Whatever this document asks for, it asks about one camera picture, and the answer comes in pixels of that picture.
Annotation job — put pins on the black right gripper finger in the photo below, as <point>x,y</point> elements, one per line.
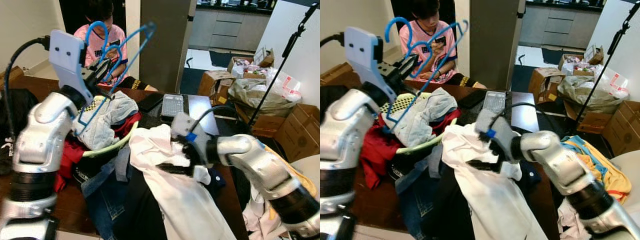
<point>484,166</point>
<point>175,169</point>

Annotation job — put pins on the blue plastic hanger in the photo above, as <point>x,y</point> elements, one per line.
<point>400,19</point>
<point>95,23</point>

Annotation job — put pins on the light denim shorts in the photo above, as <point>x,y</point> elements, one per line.
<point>430,122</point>
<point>112,125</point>

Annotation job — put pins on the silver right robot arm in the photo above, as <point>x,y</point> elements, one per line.
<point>260,170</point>
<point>565,165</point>

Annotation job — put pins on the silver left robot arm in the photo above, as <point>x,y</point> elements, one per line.
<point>345,135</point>
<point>40,145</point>

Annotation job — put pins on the yellow dotted black cloth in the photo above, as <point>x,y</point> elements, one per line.
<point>95,105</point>
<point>400,104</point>

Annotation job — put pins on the person in pink shirt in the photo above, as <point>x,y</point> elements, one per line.
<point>452,62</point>
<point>116,35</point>

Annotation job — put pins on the grey laptop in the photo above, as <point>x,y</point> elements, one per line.
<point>525,112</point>
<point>202,112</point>

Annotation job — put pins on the grey keypad device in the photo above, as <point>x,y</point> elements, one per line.
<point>494,102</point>
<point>172,106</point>

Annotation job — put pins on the black flat device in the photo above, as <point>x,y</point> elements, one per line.
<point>150,101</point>

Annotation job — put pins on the brown cardboard box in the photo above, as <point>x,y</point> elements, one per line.
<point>11,76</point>
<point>335,74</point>

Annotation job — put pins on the black garment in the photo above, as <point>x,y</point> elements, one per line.
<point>140,215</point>
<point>450,215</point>

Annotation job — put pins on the black bag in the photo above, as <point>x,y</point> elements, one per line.
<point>17,112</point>
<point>331,95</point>

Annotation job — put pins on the light green laundry basket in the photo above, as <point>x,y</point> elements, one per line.
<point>420,148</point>
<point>107,151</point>

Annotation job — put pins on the small open cardboard box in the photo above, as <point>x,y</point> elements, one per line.
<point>540,82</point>
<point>212,85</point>

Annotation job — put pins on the dark blue jeans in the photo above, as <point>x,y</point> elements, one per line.
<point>107,200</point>
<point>417,200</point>

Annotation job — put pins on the red garment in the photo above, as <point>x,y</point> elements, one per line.
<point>70,157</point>
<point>377,150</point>

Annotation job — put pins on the flat cardboard box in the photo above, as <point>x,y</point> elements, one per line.
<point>592,120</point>
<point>267,125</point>

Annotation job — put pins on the olive plastic bag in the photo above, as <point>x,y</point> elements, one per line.
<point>585,92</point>
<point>255,95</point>

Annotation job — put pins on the white cloth pile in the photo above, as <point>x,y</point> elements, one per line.
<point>257,220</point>
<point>570,222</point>

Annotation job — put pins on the clear bag with red print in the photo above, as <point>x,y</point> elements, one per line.
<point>617,82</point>
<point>290,85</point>

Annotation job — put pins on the dark wooden table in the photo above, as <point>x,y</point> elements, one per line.
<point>70,210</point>
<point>375,210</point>

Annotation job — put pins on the black stand pole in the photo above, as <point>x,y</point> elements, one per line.
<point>276,75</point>
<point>602,75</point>

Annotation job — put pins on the yellow blue garment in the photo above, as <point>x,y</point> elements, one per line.
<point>612,182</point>
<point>306,182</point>

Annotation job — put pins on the white plastic chair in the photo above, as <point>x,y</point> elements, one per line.
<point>310,167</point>
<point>627,170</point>

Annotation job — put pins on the cardboard box with packets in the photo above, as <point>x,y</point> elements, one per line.
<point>597,55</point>
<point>267,59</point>

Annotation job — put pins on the grey cabinet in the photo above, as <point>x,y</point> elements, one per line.
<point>225,30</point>
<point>555,25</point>

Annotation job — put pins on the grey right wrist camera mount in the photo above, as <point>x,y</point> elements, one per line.
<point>182,125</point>
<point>492,122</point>

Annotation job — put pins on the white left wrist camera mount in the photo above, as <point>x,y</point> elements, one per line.
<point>65,55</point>
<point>360,55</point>

